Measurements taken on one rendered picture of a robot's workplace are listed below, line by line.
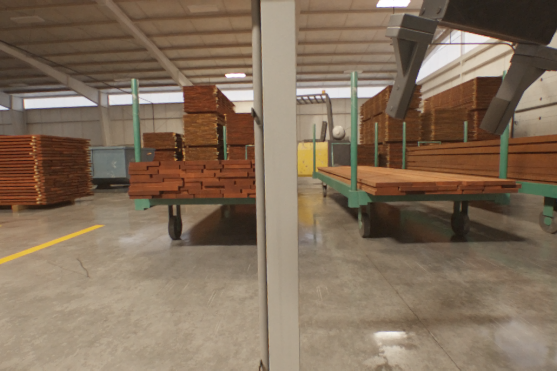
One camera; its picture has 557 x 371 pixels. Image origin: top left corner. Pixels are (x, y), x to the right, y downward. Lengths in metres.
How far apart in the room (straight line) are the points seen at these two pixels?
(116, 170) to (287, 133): 6.67
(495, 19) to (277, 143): 0.34
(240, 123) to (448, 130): 6.65
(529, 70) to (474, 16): 0.10
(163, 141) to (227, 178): 8.44
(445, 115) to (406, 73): 10.45
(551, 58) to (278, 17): 0.39
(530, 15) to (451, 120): 10.44
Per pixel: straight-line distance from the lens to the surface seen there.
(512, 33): 0.40
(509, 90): 0.44
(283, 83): 0.54
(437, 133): 10.64
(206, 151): 9.75
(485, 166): 3.84
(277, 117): 0.53
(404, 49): 0.36
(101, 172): 7.30
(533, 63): 0.44
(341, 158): 6.95
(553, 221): 3.27
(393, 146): 10.00
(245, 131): 9.57
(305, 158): 6.96
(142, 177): 2.09
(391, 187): 1.98
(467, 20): 0.37
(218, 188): 1.92
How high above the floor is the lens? 0.66
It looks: 5 degrees down
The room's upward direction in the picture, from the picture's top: 1 degrees counter-clockwise
